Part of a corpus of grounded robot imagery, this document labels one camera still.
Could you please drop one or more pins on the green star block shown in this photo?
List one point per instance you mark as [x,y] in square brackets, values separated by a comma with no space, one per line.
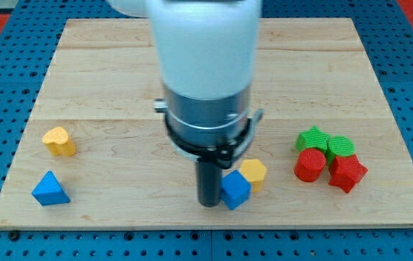
[313,138]

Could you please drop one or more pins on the yellow hexagon block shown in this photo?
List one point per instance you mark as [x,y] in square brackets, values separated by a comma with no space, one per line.
[254,171]

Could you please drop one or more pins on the blue triangle block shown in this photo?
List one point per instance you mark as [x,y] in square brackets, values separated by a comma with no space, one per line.
[49,191]

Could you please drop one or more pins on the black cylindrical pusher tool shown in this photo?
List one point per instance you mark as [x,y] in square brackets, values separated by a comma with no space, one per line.
[208,183]

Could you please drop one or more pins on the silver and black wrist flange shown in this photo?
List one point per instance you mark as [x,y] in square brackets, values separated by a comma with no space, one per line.
[217,130]

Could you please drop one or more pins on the blue cube block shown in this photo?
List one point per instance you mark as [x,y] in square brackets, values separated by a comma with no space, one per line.
[235,190]

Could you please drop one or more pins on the red cylinder block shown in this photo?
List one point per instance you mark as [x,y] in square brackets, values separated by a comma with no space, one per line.
[309,165]

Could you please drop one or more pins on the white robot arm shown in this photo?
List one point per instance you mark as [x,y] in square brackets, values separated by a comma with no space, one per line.
[206,49]

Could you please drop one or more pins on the wooden board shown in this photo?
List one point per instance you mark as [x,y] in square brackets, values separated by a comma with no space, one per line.
[126,175]

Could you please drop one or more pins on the red star block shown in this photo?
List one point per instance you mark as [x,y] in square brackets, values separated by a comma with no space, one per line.
[346,172]

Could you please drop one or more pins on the yellow heart block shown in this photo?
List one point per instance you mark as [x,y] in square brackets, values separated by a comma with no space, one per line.
[58,142]

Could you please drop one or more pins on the green cylinder block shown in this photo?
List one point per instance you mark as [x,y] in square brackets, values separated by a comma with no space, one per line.
[338,146]

